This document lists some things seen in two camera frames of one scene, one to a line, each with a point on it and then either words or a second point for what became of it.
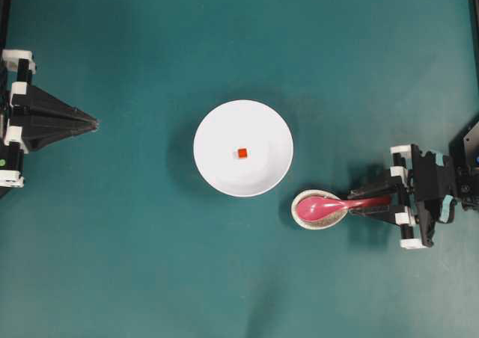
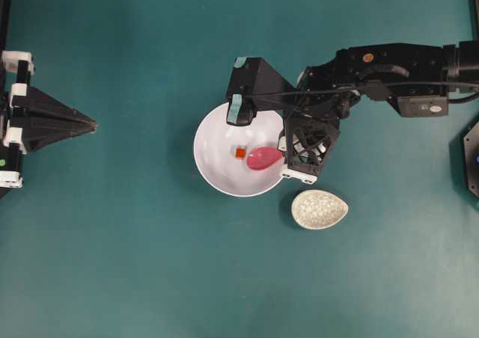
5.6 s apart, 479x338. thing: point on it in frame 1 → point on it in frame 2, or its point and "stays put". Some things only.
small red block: [242, 153] stays put
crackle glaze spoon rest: [316, 223] stays put
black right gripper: [426, 182] → [306, 139]
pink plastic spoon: [320, 208] → [262, 158]
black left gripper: [38, 132] stays put
